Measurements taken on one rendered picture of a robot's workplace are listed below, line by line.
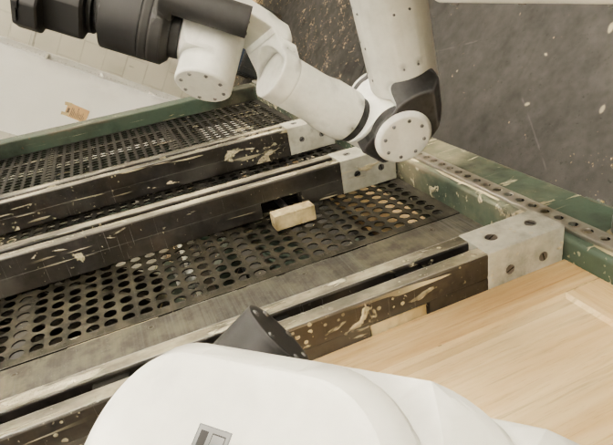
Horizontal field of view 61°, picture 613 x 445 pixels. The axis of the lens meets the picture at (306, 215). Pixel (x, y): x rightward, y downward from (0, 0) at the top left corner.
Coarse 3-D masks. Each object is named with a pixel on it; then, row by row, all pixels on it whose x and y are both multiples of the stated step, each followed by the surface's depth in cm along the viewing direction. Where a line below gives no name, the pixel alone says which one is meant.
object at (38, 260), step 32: (320, 160) 105; (352, 160) 103; (192, 192) 99; (224, 192) 97; (256, 192) 98; (288, 192) 101; (320, 192) 103; (96, 224) 93; (128, 224) 91; (160, 224) 93; (192, 224) 95; (224, 224) 98; (0, 256) 86; (32, 256) 87; (64, 256) 89; (96, 256) 91; (128, 256) 93; (0, 288) 86; (32, 288) 88
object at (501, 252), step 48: (480, 240) 68; (528, 240) 67; (336, 288) 63; (384, 288) 62; (432, 288) 64; (480, 288) 67; (192, 336) 59; (336, 336) 61; (48, 384) 55; (96, 384) 55; (0, 432) 50; (48, 432) 51
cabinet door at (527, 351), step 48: (528, 288) 66; (576, 288) 65; (384, 336) 62; (432, 336) 61; (480, 336) 60; (528, 336) 59; (576, 336) 58; (480, 384) 54; (528, 384) 53; (576, 384) 52; (576, 432) 47
